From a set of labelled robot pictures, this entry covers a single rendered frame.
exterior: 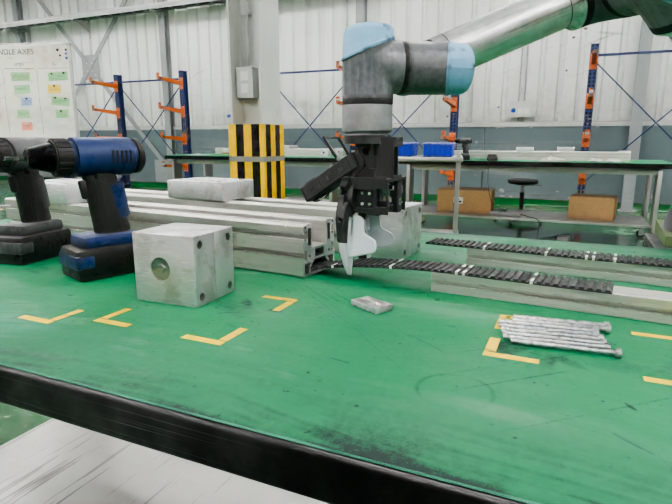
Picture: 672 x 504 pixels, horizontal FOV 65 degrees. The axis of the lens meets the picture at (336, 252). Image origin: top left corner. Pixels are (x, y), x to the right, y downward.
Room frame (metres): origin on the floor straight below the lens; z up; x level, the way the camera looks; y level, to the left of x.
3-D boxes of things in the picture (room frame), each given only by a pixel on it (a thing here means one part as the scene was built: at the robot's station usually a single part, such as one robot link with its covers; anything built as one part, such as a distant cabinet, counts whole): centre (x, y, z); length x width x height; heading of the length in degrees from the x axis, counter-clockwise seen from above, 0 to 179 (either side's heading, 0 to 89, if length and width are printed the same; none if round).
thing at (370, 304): (0.66, -0.05, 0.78); 0.05 x 0.03 x 0.01; 38
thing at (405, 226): (1.01, -0.11, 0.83); 0.12 x 0.09 x 0.10; 151
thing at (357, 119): (0.81, -0.05, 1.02); 0.08 x 0.08 x 0.05
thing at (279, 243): (1.05, 0.38, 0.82); 0.80 x 0.10 x 0.09; 61
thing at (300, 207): (1.21, 0.29, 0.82); 0.80 x 0.10 x 0.09; 61
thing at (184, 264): (0.73, 0.21, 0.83); 0.11 x 0.10 x 0.10; 158
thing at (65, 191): (1.17, 0.60, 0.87); 0.16 x 0.11 x 0.07; 61
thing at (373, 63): (0.81, -0.05, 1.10); 0.09 x 0.08 x 0.11; 100
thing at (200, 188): (1.21, 0.29, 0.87); 0.16 x 0.11 x 0.07; 61
